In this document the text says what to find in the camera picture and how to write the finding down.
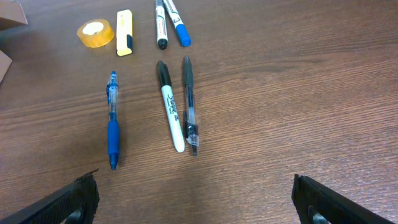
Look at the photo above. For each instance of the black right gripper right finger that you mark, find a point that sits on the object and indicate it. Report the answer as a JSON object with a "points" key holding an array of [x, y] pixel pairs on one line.
{"points": [[316, 203]]}

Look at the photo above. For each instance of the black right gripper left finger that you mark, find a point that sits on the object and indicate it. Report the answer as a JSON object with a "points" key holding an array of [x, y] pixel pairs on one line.
{"points": [[76, 202]]}

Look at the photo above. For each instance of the blue ballpoint pen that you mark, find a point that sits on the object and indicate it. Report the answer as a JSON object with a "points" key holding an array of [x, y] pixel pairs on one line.
{"points": [[113, 124]]}

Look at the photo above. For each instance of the black sharpie marker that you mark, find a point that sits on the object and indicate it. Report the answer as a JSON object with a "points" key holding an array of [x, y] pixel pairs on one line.
{"points": [[170, 106]]}

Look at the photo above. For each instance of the black clear ballpoint pen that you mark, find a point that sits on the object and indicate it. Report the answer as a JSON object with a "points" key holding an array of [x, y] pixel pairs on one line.
{"points": [[190, 115]]}

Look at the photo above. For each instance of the yellow tape roll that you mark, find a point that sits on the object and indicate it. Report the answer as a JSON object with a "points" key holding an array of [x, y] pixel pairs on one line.
{"points": [[95, 33]]}

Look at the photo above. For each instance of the black whiteboard marker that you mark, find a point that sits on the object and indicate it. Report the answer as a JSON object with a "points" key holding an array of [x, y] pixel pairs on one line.
{"points": [[161, 29]]}

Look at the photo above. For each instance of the yellow highlighter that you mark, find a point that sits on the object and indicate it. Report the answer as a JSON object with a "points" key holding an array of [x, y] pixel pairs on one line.
{"points": [[124, 33]]}

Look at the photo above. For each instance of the blue whiteboard marker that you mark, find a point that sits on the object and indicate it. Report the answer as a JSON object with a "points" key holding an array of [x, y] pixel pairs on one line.
{"points": [[180, 28]]}

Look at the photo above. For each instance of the brown cardboard box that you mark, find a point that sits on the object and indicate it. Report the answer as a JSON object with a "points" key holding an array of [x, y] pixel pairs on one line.
{"points": [[12, 17]]}

